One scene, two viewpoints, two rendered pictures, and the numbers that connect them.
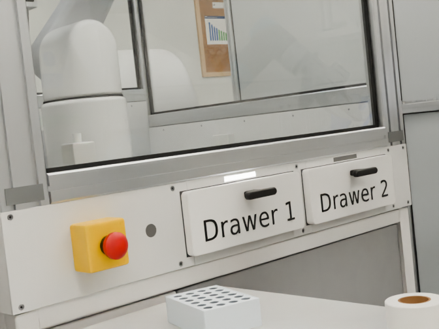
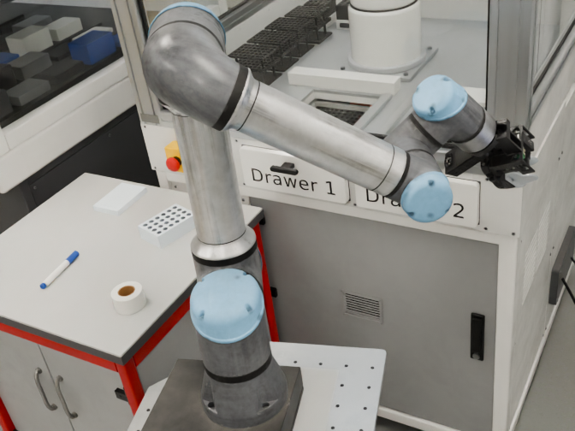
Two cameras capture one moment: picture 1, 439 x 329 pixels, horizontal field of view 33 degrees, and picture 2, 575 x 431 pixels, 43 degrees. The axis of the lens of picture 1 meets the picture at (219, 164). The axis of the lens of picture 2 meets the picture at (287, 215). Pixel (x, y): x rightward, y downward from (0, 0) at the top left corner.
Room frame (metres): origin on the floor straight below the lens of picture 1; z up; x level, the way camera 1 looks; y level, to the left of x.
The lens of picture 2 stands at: (0.93, -1.57, 1.78)
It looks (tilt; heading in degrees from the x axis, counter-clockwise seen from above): 33 degrees down; 76
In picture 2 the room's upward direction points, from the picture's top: 8 degrees counter-clockwise
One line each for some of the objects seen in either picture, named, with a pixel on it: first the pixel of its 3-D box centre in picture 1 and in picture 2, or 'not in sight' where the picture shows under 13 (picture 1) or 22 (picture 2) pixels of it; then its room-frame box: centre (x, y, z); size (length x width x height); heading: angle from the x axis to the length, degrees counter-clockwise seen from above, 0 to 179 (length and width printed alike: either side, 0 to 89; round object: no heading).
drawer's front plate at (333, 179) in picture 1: (351, 187); (414, 194); (1.54, -0.27, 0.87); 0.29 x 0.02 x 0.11; 133
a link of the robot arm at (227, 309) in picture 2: not in sight; (230, 318); (1.03, -0.63, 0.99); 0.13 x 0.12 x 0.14; 77
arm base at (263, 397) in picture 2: not in sight; (240, 374); (1.03, -0.64, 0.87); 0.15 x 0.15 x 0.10
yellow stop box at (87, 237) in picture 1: (100, 244); (180, 157); (1.09, 0.19, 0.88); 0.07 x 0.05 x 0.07; 133
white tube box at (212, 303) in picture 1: (211, 310); (168, 225); (1.01, 0.03, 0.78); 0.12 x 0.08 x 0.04; 28
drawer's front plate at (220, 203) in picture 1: (247, 211); (293, 174); (1.33, -0.04, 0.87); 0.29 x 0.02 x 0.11; 133
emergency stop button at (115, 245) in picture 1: (113, 245); (174, 163); (1.07, 0.17, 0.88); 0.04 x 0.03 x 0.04; 133
